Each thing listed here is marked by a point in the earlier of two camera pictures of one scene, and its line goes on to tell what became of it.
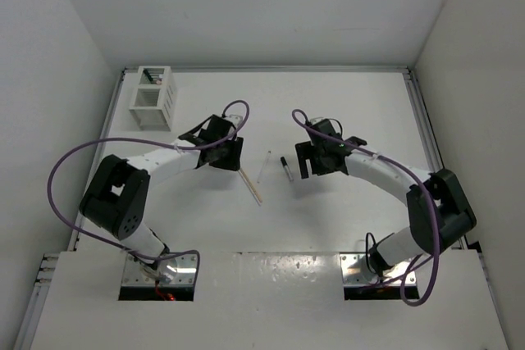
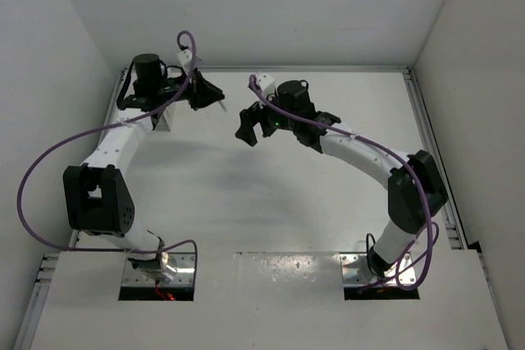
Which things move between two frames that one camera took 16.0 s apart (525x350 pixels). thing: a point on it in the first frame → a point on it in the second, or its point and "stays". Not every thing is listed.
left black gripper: x=233 y=161 → x=203 y=92
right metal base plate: x=355 y=271 stays
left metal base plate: x=175 y=270 stays
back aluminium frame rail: x=278 y=69 stays
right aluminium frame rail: x=428 y=138 stays
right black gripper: x=306 y=151 → x=250 y=117
